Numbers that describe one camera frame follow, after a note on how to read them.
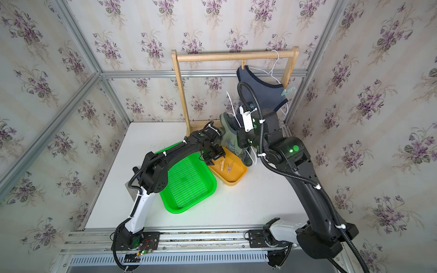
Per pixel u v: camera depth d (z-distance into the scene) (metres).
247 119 0.54
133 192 0.85
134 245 0.66
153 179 0.56
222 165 0.93
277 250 0.71
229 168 0.95
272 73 0.77
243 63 0.89
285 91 0.73
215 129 0.78
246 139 0.53
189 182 0.91
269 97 0.82
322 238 0.36
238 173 0.92
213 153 0.82
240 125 0.63
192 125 1.22
